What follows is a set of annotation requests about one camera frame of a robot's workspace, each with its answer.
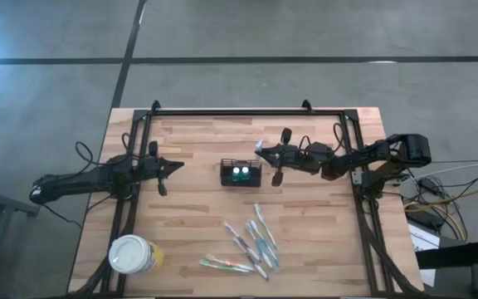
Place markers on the black power brick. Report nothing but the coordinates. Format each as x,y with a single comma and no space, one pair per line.
425,218

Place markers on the turquoise toothbrush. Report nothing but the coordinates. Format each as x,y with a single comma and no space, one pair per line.
259,145

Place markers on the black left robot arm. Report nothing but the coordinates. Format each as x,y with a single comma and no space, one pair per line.
77,182

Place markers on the teal mouthwash bottle white cap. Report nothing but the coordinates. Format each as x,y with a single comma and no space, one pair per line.
236,171
245,170

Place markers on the black stand base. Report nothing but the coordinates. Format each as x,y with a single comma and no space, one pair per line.
450,255

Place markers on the white paper sheet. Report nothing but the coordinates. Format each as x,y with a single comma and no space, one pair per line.
423,241

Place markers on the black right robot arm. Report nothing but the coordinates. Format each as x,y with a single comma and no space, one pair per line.
388,155

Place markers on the yellow white wipes canister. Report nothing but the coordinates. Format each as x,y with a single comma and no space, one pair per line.
129,253

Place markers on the black aluminium table frame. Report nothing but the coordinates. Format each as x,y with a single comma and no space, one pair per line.
243,112

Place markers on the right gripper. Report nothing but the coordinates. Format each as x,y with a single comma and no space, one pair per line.
309,160

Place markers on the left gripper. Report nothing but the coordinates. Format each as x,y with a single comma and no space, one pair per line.
149,168

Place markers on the white green toothbrush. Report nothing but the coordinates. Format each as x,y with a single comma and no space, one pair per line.
264,224

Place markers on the purple toothbrush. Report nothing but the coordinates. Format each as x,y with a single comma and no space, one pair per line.
239,238
253,263

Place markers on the orange toothbrush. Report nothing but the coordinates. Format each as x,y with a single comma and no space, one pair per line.
226,261

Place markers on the blue toothbrush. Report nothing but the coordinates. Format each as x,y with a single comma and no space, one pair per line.
255,243
266,245

